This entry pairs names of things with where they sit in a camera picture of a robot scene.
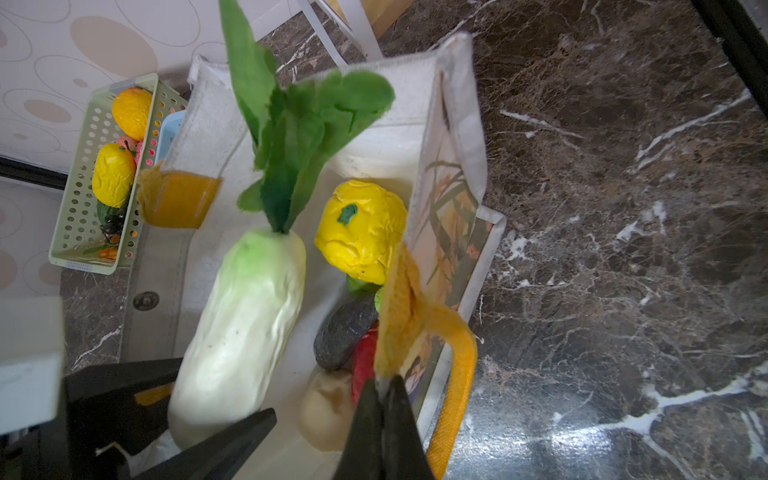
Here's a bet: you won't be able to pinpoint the black right frame post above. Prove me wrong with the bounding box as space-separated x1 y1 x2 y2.
691 0 767 116

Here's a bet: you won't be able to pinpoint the dark toy grapes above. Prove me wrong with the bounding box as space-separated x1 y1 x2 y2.
97 203 127 244

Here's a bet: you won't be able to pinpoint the dark toy eggplant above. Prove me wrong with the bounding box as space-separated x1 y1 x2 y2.
313 293 378 371

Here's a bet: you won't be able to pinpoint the white grocery bag yellow handles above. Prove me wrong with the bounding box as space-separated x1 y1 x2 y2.
148 2 477 479

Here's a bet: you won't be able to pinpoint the blue perforated plastic basket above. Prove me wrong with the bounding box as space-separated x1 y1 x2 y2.
155 110 186 162

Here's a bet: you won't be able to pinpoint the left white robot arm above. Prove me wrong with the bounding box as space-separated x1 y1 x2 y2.
1 297 277 479

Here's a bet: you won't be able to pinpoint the white wire wooden shelf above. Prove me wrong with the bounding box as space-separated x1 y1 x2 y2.
296 0 414 68

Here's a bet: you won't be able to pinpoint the orange toy fruit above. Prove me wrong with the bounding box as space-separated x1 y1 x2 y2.
112 87 152 141

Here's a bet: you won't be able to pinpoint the cream white toy bun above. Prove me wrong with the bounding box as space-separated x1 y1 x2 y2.
298 370 355 452

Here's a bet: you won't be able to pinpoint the green perforated plastic basket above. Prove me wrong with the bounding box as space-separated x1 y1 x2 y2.
49 73 187 275

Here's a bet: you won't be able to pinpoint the pink toy fruit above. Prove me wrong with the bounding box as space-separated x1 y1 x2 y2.
116 135 143 165

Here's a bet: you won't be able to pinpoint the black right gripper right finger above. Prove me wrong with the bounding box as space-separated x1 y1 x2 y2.
381 375 435 480

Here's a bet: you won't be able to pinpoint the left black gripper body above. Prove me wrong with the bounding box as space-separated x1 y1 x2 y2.
1 389 131 479

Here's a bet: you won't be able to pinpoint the yellow toy bell pepper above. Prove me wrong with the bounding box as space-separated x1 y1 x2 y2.
314 180 407 285

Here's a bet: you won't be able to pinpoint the white toy radish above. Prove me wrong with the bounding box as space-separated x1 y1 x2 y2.
168 1 395 449

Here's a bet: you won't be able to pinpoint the black vertical frame post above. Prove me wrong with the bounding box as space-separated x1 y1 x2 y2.
0 156 68 190

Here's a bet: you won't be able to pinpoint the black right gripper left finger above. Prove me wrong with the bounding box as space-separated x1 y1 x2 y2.
332 379 384 480

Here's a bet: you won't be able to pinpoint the green toy cabbage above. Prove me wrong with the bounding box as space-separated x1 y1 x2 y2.
346 275 382 312

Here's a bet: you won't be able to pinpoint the red toy pepper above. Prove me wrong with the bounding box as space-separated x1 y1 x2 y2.
351 323 378 406

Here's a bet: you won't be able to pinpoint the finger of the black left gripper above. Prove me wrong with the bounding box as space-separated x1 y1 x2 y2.
64 358 181 455
135 408 277 480

